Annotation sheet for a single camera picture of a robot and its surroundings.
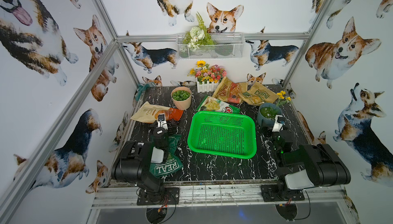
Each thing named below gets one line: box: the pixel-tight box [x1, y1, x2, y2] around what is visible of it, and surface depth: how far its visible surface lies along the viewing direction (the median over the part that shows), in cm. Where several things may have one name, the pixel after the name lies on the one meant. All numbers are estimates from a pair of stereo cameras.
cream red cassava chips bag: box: [130, 101, 184, 124], surface depth 105 cm
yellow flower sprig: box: [276, 90, 292, 107], surface depth 94 cm
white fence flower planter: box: [195, 77, 220, 93], surface depth 116 cm
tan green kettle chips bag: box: [238, 81, 280, 106], surface depth 115 cm
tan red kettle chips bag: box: [211, 76, 249, 105], surface depth 116 cm
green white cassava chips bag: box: [196, 95, 241, 114], surface depth 109 cm
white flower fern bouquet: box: [182, 11, 215, 52], surface depth 82 cm
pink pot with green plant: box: [170, 86, 192, 110], surface depth 103 cm
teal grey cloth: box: [134, 83, 155, 107], surface depth 123 cm
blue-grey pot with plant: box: [256, 102, 282, 127], surface depth 97 cm
